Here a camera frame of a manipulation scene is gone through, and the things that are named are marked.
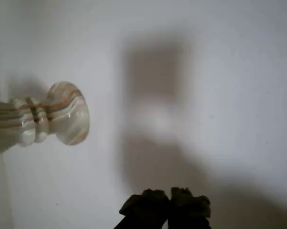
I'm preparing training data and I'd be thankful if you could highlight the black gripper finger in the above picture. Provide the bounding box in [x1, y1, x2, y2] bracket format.
[168, 187, 211, 229]
[114, 188, 171, 229]

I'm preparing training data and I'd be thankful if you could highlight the marble onyx vase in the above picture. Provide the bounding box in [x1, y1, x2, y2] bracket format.
[0, 81, 91, 162]

